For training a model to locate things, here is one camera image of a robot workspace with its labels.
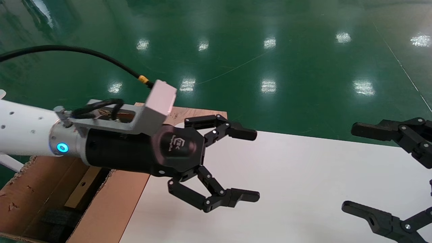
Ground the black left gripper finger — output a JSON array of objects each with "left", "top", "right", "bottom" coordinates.
[
  {"left": 167, "top": 165, "right": 260, "bottom": 213},
  {"left": 184, "top": 114, "right": 258, "bottom": 147}
]

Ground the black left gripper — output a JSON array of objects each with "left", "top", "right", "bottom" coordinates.
[{"left": 84, "top": 125, "right": 206, "bottom": 178}]

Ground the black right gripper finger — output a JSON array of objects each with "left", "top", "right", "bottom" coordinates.
[
  {"left": 341, "top": 202, "right": 432, "bottom": 243},
  {"left": 350, "top": 118, "right": 432, "bottom": 169}
]

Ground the small brown cardboard box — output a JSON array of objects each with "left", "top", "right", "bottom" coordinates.
[{"left": 64, "top": 165, "right": 102, "bottom": 208}]

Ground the large open cardboard box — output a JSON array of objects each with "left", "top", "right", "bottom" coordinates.
[{"left": 0, "top": 155, "right": 151, "bottom": 243}]

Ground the wooden plywood board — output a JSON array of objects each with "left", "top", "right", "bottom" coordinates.
[{"left": 135, "top": 102, "right": 228, "bottom": 129}]

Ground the black foam block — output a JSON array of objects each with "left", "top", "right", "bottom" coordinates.
[{"left": 40, "top": 209, "right": 81, "bottom": 243}]

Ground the white pipe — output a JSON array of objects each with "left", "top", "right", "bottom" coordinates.
[{"left": 0, "top": 155, "right": 25, "bottom": 172}]

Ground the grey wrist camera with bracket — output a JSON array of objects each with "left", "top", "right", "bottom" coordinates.
[{"left": 54, "top": 80, "right": 178, "bottom": 136}]

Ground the short black looped cable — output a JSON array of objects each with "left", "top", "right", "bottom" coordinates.
[{"left": 69, "top": 98, "right": 125, "bottom": 121}]

